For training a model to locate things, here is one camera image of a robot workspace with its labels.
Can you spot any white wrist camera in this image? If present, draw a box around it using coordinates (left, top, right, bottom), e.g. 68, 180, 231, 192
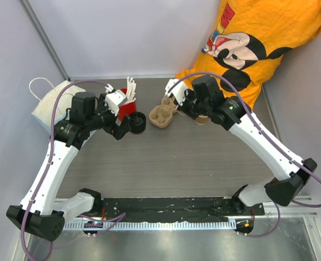
105, 84, 128, 116
164, 79, 189, 106

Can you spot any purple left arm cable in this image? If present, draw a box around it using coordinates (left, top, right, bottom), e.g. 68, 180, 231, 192
20, 80, 111, 261

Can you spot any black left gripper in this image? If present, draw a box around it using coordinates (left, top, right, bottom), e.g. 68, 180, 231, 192
86, 94, 131, 139

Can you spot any stack of paper cups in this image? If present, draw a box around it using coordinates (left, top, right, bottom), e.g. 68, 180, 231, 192
195, 115, 208, 125

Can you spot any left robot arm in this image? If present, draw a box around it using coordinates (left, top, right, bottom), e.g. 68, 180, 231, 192
6, 90, 131, 242

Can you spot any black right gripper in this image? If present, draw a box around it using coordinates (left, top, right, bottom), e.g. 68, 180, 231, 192
175, 88, 211, 120

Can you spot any orange Mickey Mouse cloth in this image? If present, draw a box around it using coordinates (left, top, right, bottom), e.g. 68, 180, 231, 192
176, 0, 321, 108

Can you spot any red straw holder cup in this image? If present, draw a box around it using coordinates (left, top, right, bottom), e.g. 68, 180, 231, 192
118, 88, 137, 121

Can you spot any stack of cardboard cup carriers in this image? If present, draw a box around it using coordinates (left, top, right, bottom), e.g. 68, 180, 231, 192
149, 97, 178, 128

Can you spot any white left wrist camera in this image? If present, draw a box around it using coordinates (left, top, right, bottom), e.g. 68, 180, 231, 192
105, 84, 128, 116

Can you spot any bundle of wrapped white straws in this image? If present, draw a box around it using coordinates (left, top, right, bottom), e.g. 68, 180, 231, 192
105, 77, 137, 103

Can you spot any aluminium frame rail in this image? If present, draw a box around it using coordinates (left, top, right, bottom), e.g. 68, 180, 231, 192
18, 0, 70, 80

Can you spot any stack of black lids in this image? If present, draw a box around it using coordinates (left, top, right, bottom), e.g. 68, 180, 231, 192
129, 111, 146, 134

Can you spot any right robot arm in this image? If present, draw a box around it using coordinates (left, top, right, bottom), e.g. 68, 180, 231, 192
166, 75, 317, 215

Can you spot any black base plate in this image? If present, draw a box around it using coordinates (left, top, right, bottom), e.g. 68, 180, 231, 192
81, 197, 265, 233

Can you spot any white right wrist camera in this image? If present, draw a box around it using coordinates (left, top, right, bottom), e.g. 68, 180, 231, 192
164, 79, 189, 106

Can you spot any light blue paper bag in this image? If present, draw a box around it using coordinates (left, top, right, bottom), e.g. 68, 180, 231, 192
28, 77, 86, 133

